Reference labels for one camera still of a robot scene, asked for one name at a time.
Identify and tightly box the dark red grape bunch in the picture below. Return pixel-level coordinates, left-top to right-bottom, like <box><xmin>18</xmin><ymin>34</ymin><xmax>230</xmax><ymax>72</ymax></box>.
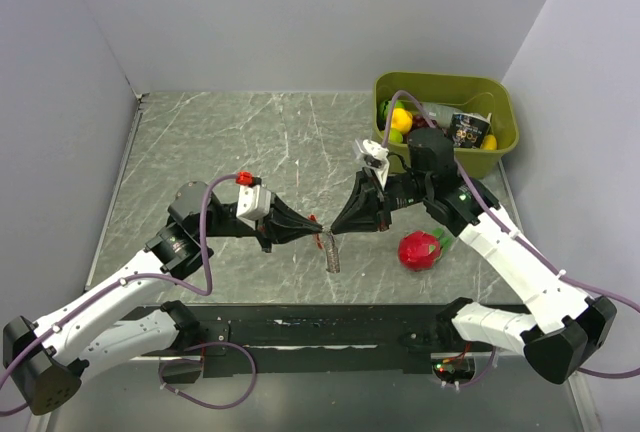
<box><xmin>411</xmin><ymin>115</ymin><xmax>437</xmax><ymax>130</ymax></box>

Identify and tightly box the green lime upper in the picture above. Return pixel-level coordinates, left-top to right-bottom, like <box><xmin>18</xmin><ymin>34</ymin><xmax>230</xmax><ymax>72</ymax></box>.
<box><xmin>377</xmin><ymin>99</ymin><xmax>405</xmax><ymax>120</ymax></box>

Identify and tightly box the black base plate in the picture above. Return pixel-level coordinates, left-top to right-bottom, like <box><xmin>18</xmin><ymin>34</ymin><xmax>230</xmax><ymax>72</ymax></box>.
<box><xmin>189</xmin><ymin>304</ymin><xmax>468</xmax><ymax>378</ymax></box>

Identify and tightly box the green lime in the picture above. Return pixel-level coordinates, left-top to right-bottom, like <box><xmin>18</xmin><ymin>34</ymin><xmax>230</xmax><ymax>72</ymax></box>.
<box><xmin>389</xmin><ymin>128</ymin><xmax>404</xmax><ymax>144</ymax></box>
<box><xmin>377</xmin><ymin>99</ymin><xmax>405</xmax><ymax>120</ymax></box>

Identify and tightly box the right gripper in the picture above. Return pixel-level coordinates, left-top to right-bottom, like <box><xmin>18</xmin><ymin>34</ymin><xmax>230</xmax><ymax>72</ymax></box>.
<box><xmin>330</xmin><ymin>165</ymin><xmax>432</xmax><ymax>234</ymax></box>

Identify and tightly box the small yellow fruit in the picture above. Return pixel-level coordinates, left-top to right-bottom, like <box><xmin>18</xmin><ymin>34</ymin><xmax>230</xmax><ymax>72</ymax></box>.
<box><xmin>481</xmin><ymin>134</ymin><xmax>498</xmax><ymax>151</ymax></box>

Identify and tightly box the red dragon fruit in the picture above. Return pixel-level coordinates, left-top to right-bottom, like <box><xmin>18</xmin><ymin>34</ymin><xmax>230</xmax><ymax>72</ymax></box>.
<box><xmin>397</xmin><ymin>228</ymin><xmax>453</xmax><ymax>272</ymax></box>

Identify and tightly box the aluminium frame rail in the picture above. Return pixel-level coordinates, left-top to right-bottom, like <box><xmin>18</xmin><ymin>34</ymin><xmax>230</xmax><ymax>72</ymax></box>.
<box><xmin>29</xmin><ymin>346</ymin><xmax>600</xmax><ymax>431</ymax></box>

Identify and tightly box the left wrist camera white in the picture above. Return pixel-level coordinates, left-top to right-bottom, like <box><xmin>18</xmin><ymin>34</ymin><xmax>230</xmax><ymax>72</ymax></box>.
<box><xmin>236</xmin><ymin>185</ymin><xmax>272</xmax><ymax>222</ymax></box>

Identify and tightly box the yellow lemon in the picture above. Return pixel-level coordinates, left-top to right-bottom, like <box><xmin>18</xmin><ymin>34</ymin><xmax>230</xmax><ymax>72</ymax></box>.
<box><xmin>388</xmin><ymin>107</ymin><xmax>413</xmax><ymax>135</ymax></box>

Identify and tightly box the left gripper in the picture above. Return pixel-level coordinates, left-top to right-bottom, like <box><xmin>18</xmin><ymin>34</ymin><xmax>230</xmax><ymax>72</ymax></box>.
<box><xmin>196</xmin><ymin>192</ymin><xmax>322</xmax><ymax>252</ymax></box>

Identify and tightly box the green lime lower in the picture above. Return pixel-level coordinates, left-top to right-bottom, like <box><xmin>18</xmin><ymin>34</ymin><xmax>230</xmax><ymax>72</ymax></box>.
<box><xmin>389</xmin><ymin>128</ymin><xmax>404</xmax><ymax>144</ymax></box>

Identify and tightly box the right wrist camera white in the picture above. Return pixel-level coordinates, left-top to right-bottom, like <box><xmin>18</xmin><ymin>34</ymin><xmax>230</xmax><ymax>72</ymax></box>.
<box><xmin>354</xmin><ymin>139</ymin><xmax>390</xmax><ymax>189</ymax></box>

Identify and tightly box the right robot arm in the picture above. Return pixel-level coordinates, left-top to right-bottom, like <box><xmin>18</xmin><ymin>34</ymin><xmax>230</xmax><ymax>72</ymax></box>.
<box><xmin>331</xmin><ymin>128</ymin><xmax>617</xmax><ymax>384</ymax></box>

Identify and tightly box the olive green plastic bin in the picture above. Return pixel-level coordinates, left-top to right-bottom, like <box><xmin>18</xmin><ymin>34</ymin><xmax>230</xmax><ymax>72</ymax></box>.
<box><xmin>373</xmin><ymin>71</ymin><xmax>520</xmax><ymax>179</ymax></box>

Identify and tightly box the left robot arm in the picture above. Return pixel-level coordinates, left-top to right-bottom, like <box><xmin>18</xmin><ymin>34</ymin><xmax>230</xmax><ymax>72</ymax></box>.
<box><xmin>1</xmin><ymin>172</ymin><xmax>323</xmax><ymax>416</ymax></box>

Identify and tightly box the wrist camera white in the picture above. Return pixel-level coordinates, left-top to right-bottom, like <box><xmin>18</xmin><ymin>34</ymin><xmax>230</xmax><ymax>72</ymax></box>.
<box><xmin>236</xmin><ymin>185</ymin><xmax>272</xmax><ymax>222</ymax></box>
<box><xmin>354</xmin><ymin>139</ymin><xmax>390</xmax><ymax>189</ymax></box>

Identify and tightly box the black drink carton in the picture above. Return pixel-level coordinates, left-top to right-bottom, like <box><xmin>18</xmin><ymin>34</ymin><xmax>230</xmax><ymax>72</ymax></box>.
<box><xmin>447</xmin><ymin>112</ymin><xmax>490</xmax><ymax>149</ymax></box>

